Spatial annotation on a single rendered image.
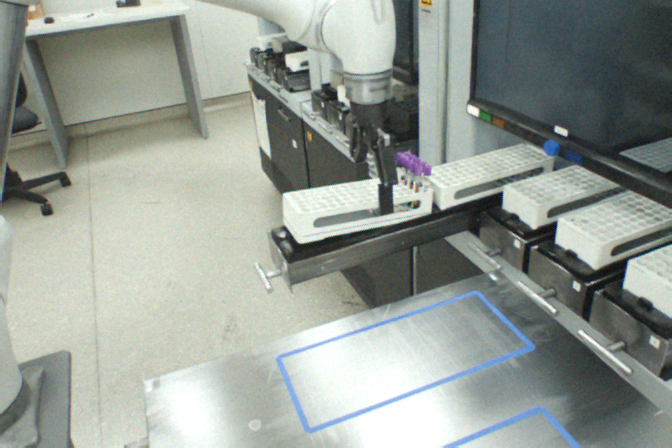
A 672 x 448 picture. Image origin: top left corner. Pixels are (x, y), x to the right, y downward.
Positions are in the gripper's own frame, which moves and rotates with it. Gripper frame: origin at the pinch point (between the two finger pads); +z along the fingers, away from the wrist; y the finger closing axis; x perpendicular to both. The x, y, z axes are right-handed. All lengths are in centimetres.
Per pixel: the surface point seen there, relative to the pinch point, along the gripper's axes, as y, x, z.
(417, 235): 6.8, 6.3, 8.5
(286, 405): 39, -33, 5
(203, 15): -350, 30, 13
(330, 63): -94, 30, -2
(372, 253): 6.8, -4.2, 9.5
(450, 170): -1.6, 19.7, 0.5
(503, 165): 2.5, 30.8, 0.5
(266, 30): -180, 31, -1
